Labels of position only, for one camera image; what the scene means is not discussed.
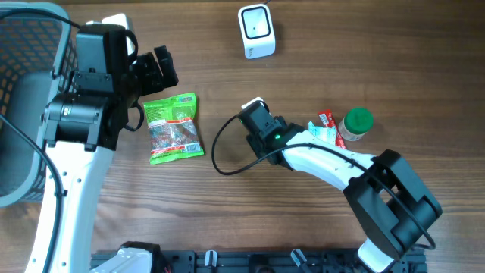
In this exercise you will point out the red snack stick wrapper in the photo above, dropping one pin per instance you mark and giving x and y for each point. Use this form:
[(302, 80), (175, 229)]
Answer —
[(328, 120)]

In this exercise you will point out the white barcode scanner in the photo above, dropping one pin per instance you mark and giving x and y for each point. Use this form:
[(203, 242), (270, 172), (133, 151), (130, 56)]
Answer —
[(257, 31)]

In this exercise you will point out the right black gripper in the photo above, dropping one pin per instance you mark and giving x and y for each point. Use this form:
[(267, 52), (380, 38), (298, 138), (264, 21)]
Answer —
[(255, 145)]

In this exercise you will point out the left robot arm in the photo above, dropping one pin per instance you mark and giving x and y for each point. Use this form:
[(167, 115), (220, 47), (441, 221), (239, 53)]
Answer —
[(82, 126)]

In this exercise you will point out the green lid stock jar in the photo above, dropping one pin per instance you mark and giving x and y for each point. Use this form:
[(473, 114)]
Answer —
[(356, 123)]

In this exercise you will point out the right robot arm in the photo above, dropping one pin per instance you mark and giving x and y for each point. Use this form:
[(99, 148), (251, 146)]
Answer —
[(392, 204)]

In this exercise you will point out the grey plastic shopping basket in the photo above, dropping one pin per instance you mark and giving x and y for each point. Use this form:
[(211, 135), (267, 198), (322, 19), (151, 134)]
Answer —
[(37, 55)]

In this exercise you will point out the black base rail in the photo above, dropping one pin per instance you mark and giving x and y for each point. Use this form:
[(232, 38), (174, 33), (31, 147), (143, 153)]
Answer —
[(327, 261)]

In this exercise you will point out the mint green wipes pack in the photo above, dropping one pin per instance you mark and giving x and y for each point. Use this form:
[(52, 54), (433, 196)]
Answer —
[(326, 134)]

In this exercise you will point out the green gummy candy bag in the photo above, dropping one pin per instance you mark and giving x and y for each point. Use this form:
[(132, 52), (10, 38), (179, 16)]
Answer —
[(172, 129)]

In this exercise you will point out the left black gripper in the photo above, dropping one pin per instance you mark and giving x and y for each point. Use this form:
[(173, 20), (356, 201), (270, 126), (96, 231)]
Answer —
[(154, 82)]

